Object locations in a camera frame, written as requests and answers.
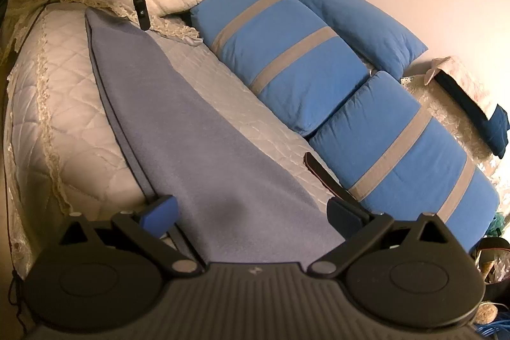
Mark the black strap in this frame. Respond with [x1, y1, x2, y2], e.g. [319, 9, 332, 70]
[304, 151, 373, 215]

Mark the black cable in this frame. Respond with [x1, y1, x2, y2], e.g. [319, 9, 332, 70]
[0, 0, 77, 322]

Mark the plain blue pillow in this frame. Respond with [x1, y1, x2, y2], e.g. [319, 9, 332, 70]
[274, 0, 429, 80]

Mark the grey-blue fleece garment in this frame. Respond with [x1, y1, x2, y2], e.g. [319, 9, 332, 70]
[84, 7, 348, 262]

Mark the pale pink cloth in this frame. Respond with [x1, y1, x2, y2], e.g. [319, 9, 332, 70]
[423, 56, 499, 118]

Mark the blue cable bundle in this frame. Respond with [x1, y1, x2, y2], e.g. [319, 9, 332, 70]
[473, 314, 510, 340]

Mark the white lace sheet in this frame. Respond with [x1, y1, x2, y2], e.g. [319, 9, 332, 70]
[400, 75, 500, 185]

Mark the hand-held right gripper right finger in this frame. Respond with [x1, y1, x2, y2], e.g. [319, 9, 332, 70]
[306, 198, 454, 279]

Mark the quilted white bedspread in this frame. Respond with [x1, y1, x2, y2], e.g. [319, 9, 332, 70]
[0, 0, 343, 279]

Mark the blue pillow with grey stripes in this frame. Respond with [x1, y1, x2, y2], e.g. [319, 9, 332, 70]
[308, 70, 501, 253]
[190, 0, 372, 138]

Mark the teal cloth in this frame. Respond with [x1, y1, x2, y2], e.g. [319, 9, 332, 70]
[487, 212, 508, 239]

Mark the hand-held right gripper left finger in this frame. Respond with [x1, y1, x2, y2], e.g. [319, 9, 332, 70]
[58, 195, 207, 279]

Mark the navy blue folded cloth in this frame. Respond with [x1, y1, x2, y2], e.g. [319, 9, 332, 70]
[435, 71, 510, 160]

